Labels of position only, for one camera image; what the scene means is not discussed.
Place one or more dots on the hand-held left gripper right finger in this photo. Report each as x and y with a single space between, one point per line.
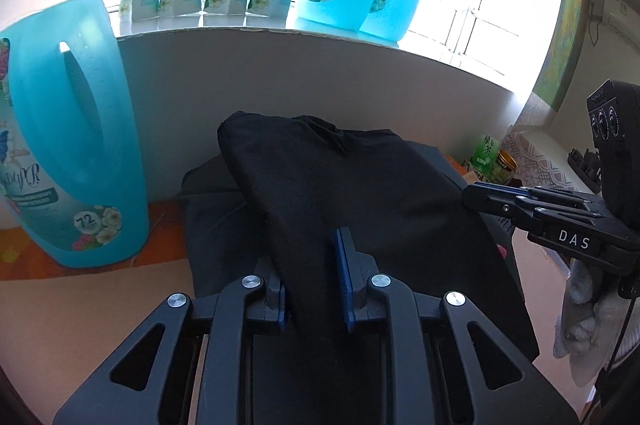
342 275

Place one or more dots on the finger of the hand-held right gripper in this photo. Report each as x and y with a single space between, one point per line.
485 200
550 195

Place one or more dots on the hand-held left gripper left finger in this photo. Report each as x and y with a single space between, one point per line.
277 300

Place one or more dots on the black pants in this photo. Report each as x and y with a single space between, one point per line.
375 185

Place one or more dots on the person's right forearm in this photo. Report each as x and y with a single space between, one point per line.
622 390

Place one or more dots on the person's right hand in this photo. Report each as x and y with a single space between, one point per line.
582 330

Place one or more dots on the black ridged plastic item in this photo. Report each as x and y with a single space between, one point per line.
582 162

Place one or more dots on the white lace tablecloth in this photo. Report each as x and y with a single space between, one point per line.
545 160

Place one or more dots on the gold lidded tin can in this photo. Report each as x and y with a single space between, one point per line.
505 167

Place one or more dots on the green tea bottle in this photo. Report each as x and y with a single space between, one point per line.
485 155

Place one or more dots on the folded dark clothes pile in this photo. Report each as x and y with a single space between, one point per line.
215 225

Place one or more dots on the pink blanket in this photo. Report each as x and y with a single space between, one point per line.
100 300

